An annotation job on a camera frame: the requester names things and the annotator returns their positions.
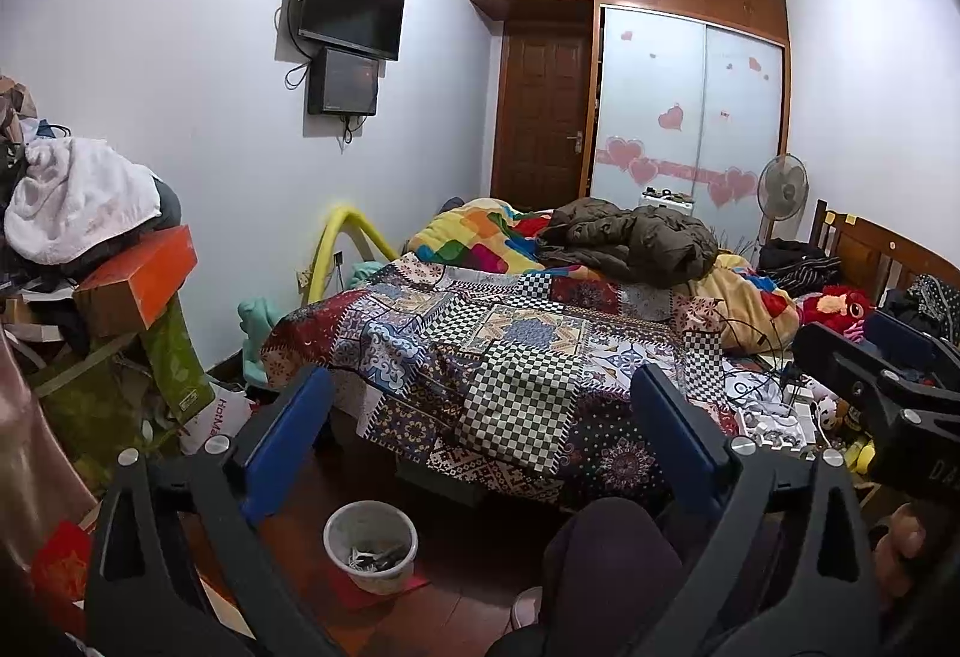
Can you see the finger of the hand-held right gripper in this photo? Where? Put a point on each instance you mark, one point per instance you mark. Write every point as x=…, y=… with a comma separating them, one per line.
x=904, y=336
x=847, y=364

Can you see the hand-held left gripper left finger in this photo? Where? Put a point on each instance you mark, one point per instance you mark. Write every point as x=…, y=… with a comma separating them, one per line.
x=289, y=432

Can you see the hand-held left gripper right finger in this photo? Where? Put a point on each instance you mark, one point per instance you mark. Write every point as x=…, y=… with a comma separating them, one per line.
x=675, y=432

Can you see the white waste bin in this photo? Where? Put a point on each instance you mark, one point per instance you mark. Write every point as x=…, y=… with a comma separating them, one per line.
x=375, y=578

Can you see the person's right hand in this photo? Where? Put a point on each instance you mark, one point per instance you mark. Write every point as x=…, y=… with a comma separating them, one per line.
x=900, y=544

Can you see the dark clothing pile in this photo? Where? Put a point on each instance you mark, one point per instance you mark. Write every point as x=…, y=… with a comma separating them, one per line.
x=926, y=301

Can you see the white cow plush toy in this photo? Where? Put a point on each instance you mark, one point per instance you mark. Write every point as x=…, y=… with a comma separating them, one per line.
x=826, y=411

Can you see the red plush toy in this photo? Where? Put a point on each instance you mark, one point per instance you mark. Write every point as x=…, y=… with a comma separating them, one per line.
x=836, y=308

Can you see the yellow plush toy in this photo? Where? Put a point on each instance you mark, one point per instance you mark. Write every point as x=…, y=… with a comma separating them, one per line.
x=859, y=456

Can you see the white printed bag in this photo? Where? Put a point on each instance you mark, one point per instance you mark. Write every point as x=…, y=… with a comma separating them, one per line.
x=217, y=421

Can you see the white cloth with circle print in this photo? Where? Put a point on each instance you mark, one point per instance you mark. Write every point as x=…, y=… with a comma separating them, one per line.
x=750, y=391

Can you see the wooden bed headboard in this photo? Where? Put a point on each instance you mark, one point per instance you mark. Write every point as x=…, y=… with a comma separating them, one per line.
x=870, y=248

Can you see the white power strip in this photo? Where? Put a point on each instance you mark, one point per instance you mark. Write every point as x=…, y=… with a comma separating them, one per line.
x=776, y=436

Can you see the teal toy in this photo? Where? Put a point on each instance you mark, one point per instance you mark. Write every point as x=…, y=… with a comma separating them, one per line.
x=259, y=327

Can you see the yellow printed blanket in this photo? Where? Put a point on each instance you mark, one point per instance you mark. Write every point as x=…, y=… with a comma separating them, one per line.
x=750, y=304

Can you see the black striped clothes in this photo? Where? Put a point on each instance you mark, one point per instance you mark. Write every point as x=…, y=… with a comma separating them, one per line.
x=799, y=259

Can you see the green cardboard box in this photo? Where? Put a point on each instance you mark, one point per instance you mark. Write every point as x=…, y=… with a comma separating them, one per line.
x=172, y=364

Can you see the person's dark purple knees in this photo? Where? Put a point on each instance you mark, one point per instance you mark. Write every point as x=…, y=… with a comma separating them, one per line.
x=607, y=574

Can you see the standing electric fan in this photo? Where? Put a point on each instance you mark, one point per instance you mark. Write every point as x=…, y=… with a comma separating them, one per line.
x=781, y=188

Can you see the patchwork bedsheet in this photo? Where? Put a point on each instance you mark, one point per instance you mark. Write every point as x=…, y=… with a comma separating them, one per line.
x=487, y=387

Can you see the brown down jacket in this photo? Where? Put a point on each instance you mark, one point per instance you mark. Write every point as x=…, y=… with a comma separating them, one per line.
x=637, y=237

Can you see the red floor mat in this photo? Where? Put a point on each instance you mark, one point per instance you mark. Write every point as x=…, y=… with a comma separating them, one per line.
x=416, y=586

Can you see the orange box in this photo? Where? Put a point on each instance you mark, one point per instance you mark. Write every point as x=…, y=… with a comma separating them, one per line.
x=142, y=278

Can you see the yellow foam tube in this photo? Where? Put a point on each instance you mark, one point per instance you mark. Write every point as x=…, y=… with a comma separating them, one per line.
x=352, y=218

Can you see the pink slipper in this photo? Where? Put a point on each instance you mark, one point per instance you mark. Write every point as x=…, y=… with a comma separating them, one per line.
x=525, y=608

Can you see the white side table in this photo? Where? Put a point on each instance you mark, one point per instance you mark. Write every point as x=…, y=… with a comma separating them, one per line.
x=667, y=199

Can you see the pink satin cloth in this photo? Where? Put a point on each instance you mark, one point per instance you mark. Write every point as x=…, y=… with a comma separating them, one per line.
x=34, y=447

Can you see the red paper bag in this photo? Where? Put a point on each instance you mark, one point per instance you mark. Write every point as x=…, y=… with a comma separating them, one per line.
x=64, y=563

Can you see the colourful block pattern blanket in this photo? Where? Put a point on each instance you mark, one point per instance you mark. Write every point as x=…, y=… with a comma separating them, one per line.
x=472, y=233

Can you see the frosted sliding wardrobe door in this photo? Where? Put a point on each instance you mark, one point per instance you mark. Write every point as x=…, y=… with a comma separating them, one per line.
x=649, y=87
x=739, y=109

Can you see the white towel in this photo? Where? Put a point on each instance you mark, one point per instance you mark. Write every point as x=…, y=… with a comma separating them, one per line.
x=82, y=199

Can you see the brown wooden door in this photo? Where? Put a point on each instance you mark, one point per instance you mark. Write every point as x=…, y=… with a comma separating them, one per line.
x=544, y=109

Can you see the black wall television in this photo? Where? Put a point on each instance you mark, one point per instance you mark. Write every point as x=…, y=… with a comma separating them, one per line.
x=352, y=1

